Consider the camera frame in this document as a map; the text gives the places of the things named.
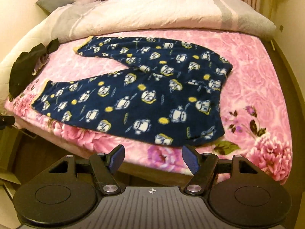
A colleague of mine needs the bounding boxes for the navy cartoon fleece pajama pants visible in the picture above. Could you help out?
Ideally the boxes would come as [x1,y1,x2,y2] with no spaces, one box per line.
[31,36,233,146]

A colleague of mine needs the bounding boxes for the pink rose pattern bed blanket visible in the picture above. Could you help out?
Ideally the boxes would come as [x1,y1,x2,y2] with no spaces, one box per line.
[4,30,293,184]

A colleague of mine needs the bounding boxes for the black garment on bed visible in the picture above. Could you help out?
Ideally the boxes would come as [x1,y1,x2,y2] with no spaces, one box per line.
[9,38,59,101]

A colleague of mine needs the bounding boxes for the beige and grey folded duvet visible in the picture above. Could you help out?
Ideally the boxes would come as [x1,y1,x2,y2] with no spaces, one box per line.
[1,0,276,100]

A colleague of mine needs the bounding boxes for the grey pillow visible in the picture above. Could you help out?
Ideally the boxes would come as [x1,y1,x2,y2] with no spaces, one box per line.
[36,0,73,14]

